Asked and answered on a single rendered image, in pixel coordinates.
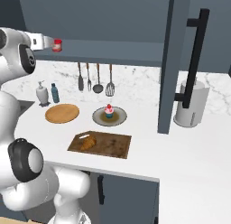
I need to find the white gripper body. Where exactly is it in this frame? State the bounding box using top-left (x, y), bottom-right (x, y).
top-left (42, 35), bottom-right (56, 51)

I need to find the red jam jar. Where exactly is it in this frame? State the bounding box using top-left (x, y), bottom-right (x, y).
top-left (51, 38), bottom-right (63, 53)

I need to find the round wooden board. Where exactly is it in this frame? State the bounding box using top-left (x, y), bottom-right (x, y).
top-left (44, 103), bottom-right (80, 125)

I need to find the brown croissant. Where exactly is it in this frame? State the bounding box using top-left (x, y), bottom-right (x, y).
top-left (79, 135), bottom-right (97, 151)

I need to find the brown wooden cutting board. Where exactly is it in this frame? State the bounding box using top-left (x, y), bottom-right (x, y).
top-left (67, 130), bottom-right (133, 160)

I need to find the grey-blue base cabinet door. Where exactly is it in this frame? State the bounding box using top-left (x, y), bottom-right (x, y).
top-left (97, 172), bottom-right (160, 224)

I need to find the blue bottle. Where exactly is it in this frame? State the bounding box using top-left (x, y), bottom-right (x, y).
top-left (51, 82), bottom-right (60, 104)

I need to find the white soap dispenser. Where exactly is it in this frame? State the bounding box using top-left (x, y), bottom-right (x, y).
top-left (35, 79), bottom-right (51, 107)

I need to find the grey sink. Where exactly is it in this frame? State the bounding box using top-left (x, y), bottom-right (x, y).
top-left (16, 98), bottom-right (36, 117)

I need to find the hanging slotted spatula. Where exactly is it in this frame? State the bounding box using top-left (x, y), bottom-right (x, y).
top-left (105, 63), bottom-right (116, 98)

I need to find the pink cupcake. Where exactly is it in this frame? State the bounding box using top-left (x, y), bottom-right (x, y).
top-left (104, 103), bottom-right (115, 119)

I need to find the grey plate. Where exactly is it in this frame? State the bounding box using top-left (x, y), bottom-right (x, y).
top-left (91, 106), bottom-right (128, 127)

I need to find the hanging knife with wooden handle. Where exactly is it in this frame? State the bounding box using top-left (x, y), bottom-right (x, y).
top-left (77, 61), bottom-right (85, 92)

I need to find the hanging fork with wooden handle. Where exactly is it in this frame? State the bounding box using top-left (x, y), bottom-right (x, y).
top-left (86, 62), bottom-right (93, 92)

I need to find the grey-blue wall cabinet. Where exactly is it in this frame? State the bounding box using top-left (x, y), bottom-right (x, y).
top-left (0, 0), bottom-right (170, 68)

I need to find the hanging ladle with wooden handle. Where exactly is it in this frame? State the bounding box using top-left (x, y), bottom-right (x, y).
top-left (92, 62), bottom-right (105, 94)

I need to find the black cabinet door handle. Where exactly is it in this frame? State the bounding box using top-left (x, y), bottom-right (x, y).
top-left (173, 8), bottom-right (211, 110)

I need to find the black base cabinet handle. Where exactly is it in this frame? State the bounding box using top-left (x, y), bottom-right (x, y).
top-left (97, 174), bottom-right (106, 206)

